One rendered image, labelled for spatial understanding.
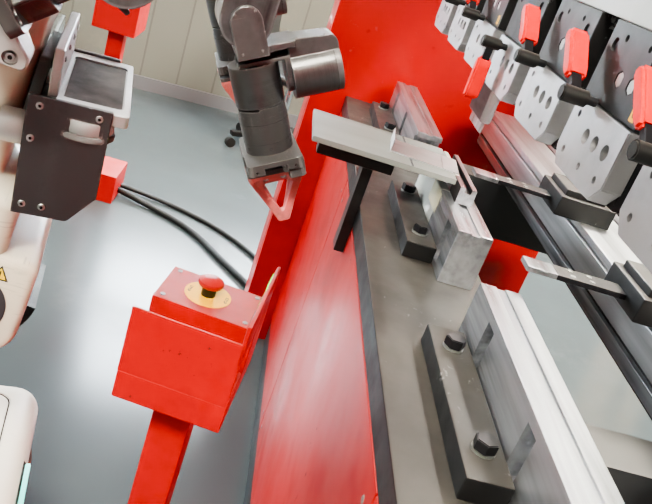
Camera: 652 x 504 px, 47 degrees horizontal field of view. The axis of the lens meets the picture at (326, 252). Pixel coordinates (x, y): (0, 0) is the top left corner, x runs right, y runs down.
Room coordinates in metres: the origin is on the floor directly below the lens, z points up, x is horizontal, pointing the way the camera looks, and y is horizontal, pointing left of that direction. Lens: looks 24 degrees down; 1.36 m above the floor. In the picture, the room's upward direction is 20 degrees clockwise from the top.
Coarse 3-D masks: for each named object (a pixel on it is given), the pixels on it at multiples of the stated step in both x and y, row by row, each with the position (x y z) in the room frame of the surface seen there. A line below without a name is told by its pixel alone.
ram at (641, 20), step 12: (588, 0) 0.98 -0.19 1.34; (600, 0) 0.95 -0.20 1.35; (612, 0) 0.91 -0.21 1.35; (624, 0) 0.88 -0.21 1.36; (636, 0) 0.85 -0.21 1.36; (648, 0) 0.83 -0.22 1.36; (612, 12) 0.90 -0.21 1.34; (624, 12) 0.87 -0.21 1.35; (636, 12) 0.84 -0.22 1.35; (648, 12) 0.81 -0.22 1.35; (636, 24) 0.83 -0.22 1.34; (648, 24) 0.80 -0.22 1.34
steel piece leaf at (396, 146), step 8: (392, 136) 1.38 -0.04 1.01; (392, 144) 1.31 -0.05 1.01; (400, 144) 1.37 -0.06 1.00; (408, 144) 1.39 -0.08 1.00; (400, 152) 1.32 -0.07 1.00; (408, 152) 1.34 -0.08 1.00; (416, 152) 1.36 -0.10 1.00; (424, 152) 1.38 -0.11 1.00; (432, 152) 1.40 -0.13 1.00; (424, 160) 1.32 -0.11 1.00; (432, 160) 1.34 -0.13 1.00; (440, 160) 1.36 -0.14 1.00
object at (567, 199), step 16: (480, 176) 1.36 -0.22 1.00; (496, 176) 1.38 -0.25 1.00; (544, 176) 1.45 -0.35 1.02; (560, 176) 1.42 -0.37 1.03; (528, 192) 1.37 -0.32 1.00; (544, 192) 1.39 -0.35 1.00; (560, 192) 1.35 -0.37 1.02; (576, 192) 1.35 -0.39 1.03; (560, 208) 1.34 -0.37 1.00; (576, 208) 1.34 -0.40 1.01; (592, 208) 1.34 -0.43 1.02; (608, 208) 1.36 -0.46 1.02; (592, 224) 1.35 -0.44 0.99; (608, 224) 1.35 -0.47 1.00
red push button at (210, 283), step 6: (204, 276) 0.99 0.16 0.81; (210, 276) 1.00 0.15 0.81; (216, 276) 1.01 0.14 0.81; (204, 282) 0.98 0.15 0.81; (210, 282) 0.98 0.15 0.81; (216, 282) 0.99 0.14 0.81; (222, 282) 1.00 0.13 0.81; (204, 288) 0.98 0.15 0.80; (210, 288) 0.98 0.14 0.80; (216, 288) 0.98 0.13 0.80; (222, 288) 0.99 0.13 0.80; (204, 294) 0.99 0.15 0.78; (210, 294) 0.99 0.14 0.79
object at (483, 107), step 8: (488, 88) 1.35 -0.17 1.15; (480, 96) 1.37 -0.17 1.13; (488, 96) 1.33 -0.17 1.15; (496, 96) 1.32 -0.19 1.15; (472, 104) 1.40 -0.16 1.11; (480, 104) 1.35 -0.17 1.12; (488, 104) 1.32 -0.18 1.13; (496, 104) 1.32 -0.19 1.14; (472, 112) 1.42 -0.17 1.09; (480, 112) 1.33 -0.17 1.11; (488, 112) 1.32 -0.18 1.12; (472, 120) 1.40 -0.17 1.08; (480, 120) 1.32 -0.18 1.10; (488, 120) 1.32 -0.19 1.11; (480, 128) 1.33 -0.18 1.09
